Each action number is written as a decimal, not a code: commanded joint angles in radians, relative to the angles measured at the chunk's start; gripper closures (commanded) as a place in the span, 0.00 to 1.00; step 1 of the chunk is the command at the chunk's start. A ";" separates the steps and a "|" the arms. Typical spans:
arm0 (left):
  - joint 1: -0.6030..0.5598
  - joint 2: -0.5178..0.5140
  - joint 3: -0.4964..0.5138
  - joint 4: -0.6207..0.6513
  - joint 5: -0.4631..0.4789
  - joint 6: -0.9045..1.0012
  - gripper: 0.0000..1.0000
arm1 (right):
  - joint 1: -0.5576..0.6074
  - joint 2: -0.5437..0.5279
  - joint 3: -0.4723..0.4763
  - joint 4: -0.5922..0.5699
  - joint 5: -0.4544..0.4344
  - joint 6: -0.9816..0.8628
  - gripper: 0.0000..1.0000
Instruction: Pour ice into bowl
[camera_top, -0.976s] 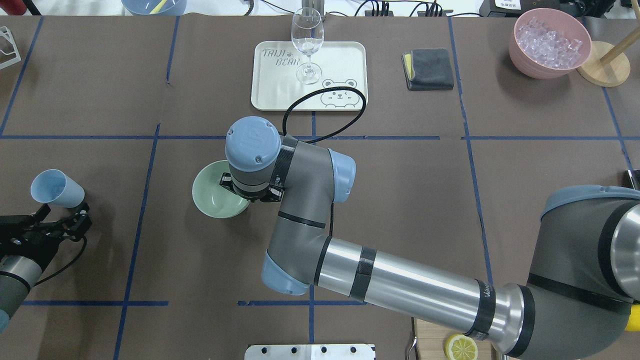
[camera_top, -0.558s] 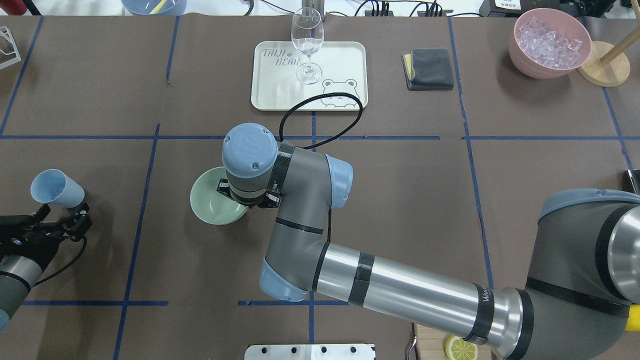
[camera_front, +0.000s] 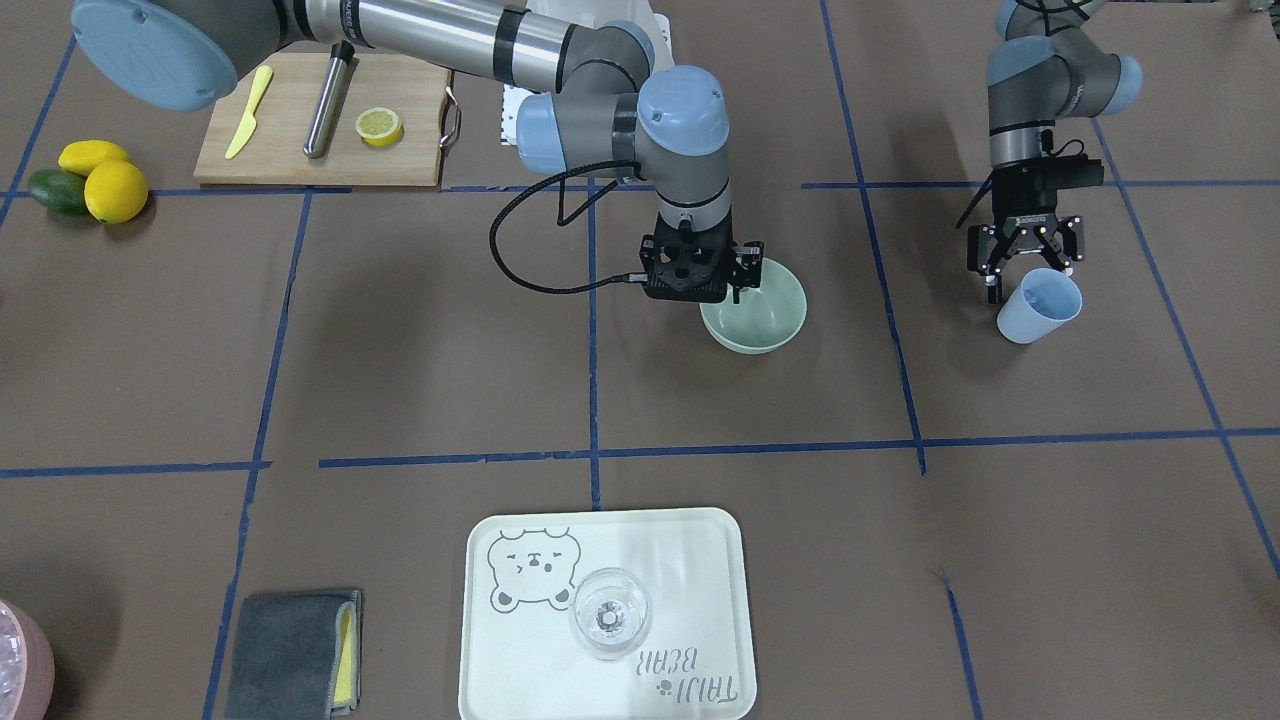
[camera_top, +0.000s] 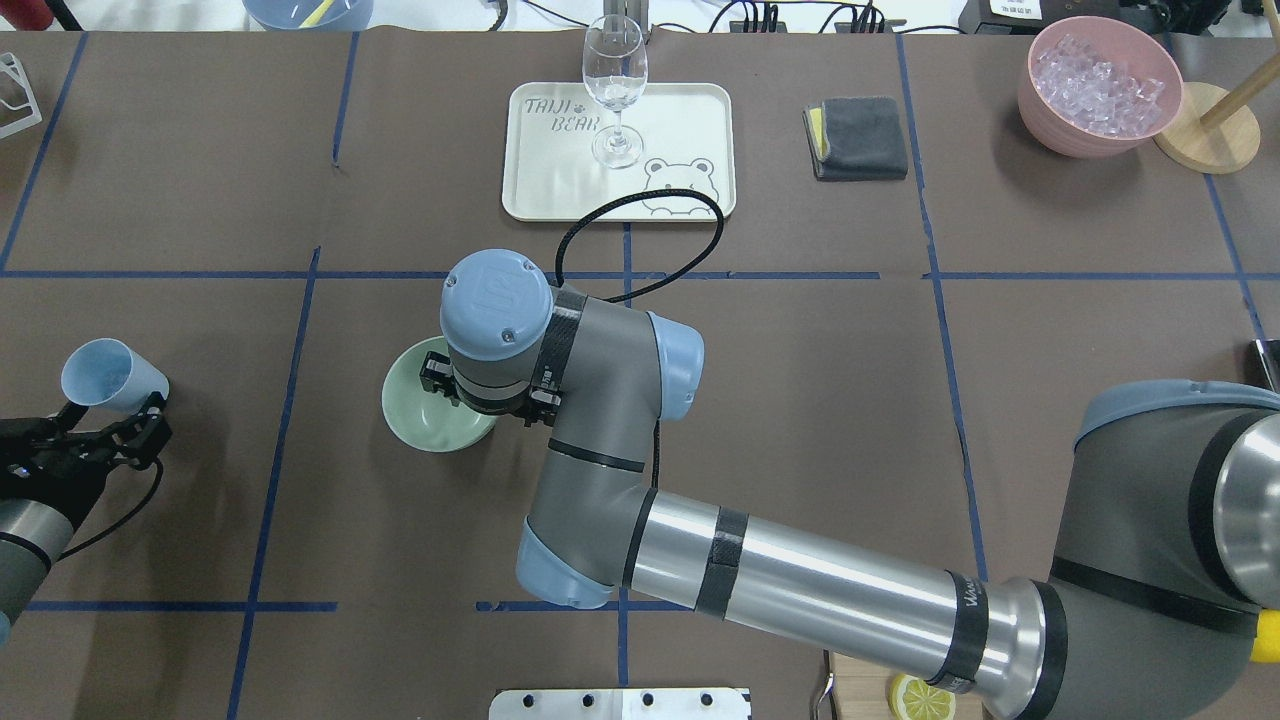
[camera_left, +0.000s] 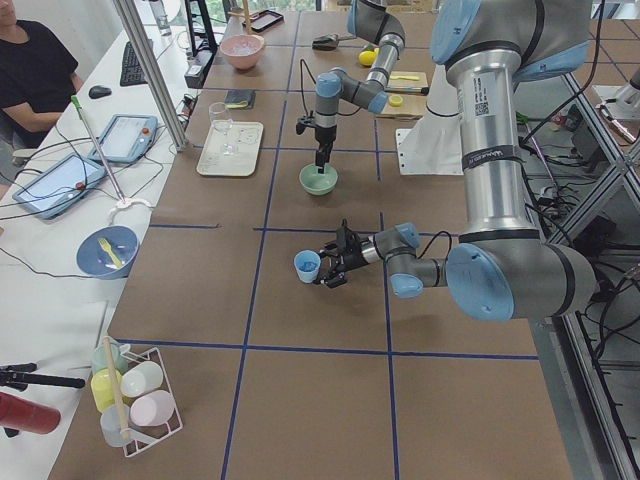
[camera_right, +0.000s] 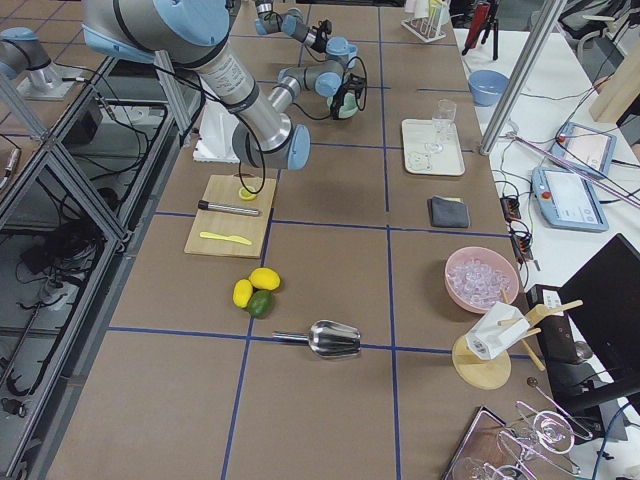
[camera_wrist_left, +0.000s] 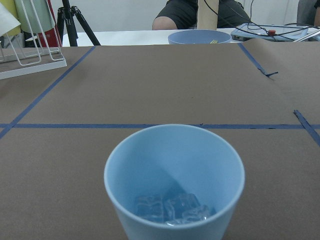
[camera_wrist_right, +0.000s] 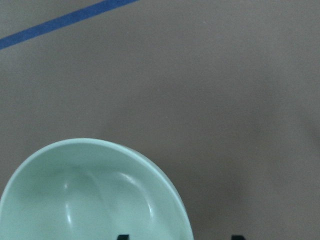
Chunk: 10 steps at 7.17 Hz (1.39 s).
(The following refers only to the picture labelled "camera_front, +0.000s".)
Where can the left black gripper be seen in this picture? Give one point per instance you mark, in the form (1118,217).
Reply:
(1021,211)

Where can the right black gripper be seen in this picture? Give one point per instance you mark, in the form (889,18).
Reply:
(748,267)

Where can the light blue plastic cup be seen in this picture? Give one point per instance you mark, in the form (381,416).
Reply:
(1044,300)

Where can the mint green bowl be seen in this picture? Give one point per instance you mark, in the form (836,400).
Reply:
(763,318)

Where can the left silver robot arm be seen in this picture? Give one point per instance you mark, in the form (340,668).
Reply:
(1046,69)

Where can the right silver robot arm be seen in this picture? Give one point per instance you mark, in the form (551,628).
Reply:
(672,134)

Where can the pink bowl of ice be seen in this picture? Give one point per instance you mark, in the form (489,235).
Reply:
(27,666)

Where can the cream bear tray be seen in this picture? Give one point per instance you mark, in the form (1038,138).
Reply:
(519,659)

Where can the clear wine glass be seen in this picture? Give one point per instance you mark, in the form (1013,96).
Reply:
(611,613)

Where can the lemon half slice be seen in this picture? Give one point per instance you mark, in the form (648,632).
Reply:
(379,127)

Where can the steel cylinder muddler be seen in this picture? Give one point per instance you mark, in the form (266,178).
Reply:
(327,108)

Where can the yellow plastic knife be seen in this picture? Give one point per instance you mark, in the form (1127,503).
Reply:
(248,122)

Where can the grey folded cloth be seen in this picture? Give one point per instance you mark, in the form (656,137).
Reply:
(297,656)

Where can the yellow lemon upper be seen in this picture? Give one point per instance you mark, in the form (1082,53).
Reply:
(116,192)

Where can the yellow lemon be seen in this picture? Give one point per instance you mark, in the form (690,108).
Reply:
(84,156)
(116,192)

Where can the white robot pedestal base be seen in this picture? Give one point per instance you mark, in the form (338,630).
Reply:
(585,120)

